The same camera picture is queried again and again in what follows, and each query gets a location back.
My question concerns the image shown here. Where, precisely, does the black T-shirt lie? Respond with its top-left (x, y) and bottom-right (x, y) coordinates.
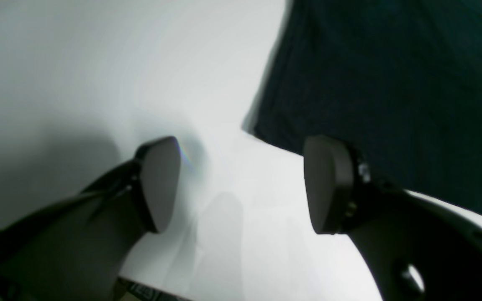
top-left (243, 0), bottom-right (482, 214)

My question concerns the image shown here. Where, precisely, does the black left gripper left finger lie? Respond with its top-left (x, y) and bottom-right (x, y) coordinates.
top-left (0, 136), bottom-right (182, 301)

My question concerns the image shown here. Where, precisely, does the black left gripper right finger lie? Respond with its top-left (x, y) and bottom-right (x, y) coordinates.
top-left (303, 135), bottom-right (482, 301)

